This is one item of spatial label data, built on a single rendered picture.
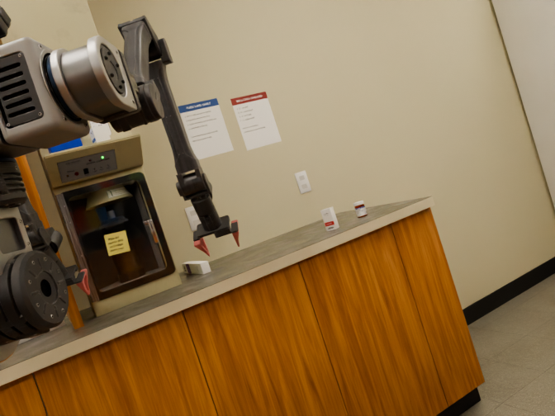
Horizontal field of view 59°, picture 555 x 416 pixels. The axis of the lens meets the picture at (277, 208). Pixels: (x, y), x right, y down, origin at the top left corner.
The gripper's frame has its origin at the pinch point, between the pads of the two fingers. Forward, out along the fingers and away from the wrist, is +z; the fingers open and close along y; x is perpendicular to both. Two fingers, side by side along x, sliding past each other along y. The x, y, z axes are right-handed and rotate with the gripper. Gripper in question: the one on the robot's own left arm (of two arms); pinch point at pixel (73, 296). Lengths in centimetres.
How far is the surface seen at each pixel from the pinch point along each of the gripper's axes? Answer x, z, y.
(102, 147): -36, -31, -19
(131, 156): -41, -22, -25
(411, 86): -162, 38, -165
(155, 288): -18.9, 20.7, -16.5
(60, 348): 20.4, 1.6, -0.2
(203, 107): -111, -8, -46
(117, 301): -13.1, 16.9, -4.3
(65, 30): -67, -65, -16
